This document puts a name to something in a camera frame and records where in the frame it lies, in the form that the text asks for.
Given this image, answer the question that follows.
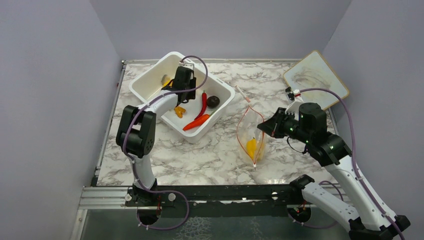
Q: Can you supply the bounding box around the large yellow banana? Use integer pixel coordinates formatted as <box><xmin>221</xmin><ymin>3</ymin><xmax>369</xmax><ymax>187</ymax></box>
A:
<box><xmin>162</xmin><ymin>78</ymin><xmax>173</xmax><ymax>88</ymax></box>

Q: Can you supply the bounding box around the white plastic bin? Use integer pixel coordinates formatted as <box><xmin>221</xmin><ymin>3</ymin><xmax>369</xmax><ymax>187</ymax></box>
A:
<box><xmin>129</xmin><ymin>51</ymin><xmax>235</xmax><ymax>143</ymax></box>

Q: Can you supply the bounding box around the white marker pink cap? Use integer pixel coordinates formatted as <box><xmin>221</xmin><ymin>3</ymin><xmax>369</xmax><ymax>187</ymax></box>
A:
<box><xmin>235</xmin><ymin>85</ymin><xmax>251</xmax><ymax>103</ymax></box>

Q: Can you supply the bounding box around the dark brown round fruit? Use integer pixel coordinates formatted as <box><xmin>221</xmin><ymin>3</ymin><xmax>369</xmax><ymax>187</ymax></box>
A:
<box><xmin>206</xmin><ymin>95</ymin><xmax>221</xmax><ymax>109</ymax></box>

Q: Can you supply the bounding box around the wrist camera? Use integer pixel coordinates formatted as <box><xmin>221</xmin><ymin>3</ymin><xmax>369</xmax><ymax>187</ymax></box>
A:
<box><xmin>179</xmin><ymin>60</ymin><xmax>196</xmax><ymax>70</ymax></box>
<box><xmin>285</xmin><ymin>87</ymin><xmax>304</xmax><ymax>114</ymax></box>

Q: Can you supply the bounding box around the red chili pepper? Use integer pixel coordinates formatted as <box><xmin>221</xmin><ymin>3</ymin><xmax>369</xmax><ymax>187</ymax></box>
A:
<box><xmin>195</xmin><ymin>91</ymin><xmax>208</xmax><ymax>120</ymax></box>

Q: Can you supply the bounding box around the beige mushroom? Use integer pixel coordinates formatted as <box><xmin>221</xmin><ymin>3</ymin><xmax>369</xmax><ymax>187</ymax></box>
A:
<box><xmin>161</xmin><ymin>74</ymin><xmax>171</xmax><ymax>85</ymax></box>

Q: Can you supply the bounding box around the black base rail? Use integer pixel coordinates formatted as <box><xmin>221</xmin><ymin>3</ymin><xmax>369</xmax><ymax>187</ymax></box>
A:
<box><xmin>124</xmin><ymin>184</ymin><xmax>305</xmax><ymax>218</ymax></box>

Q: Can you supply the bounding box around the clear zip bag orange zipper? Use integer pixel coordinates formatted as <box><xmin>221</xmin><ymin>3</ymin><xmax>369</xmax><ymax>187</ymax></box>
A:
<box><xmin>236</xmin><ymin>105</ymin><xmax>268</xmax><ymax>170</ymax></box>

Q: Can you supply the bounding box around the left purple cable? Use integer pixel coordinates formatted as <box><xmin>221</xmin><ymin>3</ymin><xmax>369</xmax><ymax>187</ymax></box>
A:
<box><xmin>121</xmin><ymin>55</ymin><xmax>209</xmax><ymax>232</ymax></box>

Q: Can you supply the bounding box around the orange carrot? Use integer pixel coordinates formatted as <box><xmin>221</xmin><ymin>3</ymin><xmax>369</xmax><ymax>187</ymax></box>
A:
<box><xmin>182</xmin><ymin>114</ymin><xmax>211</xmax><ymax>131</ymax></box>

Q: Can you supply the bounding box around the yellow bell pepper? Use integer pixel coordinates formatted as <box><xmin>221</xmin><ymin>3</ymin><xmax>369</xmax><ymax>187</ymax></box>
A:
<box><xmin>246</xmin><ymin>137</ymin><xmax>257</xmax><ymax>161</ymax></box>

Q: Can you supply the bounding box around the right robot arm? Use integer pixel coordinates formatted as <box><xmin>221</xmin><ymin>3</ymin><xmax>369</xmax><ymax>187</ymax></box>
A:
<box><xmin>257</xmin><ymin>102</ymin><xmax>411</xmax><ymax>240</ymax></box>

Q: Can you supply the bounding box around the small orange food piece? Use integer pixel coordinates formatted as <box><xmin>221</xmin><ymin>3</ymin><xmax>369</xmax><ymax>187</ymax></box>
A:
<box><xmin>174</xmin><ymin>106</ymin><xmax>186</xmax><ymax>119</ymax></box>

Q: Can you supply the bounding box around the small whiteboard wooden frame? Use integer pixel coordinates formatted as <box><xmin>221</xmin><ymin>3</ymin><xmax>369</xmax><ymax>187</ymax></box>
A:
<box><xmin>283</xmin><ymin>50</ymin><xmax>350</xmax><ymax>110</ymax></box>

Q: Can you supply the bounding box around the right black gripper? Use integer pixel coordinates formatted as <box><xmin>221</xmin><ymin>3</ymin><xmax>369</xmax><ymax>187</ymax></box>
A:
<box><xmin>258</xmin><ymin>106</ymin><xmax>312</xmax><ymax>144</ymax></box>

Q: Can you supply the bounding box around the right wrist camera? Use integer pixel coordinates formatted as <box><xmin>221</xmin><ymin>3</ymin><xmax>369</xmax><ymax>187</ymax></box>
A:
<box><xmin>285</xmin><ymin>87</ymin><xmax>304</xmax><ymax>114</ymax></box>

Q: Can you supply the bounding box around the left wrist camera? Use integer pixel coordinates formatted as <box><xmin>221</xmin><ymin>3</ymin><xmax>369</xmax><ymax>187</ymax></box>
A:
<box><xmin>179</xmin><ymin>60</ymin><xmax>196</xmax><ymax>70</ymax></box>

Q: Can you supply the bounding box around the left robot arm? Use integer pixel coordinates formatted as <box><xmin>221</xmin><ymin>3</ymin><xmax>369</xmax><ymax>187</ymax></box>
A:
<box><xmin>116</xmin><ymin>64</ymin><xmax>196</xmax><ymax>206</ymax></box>

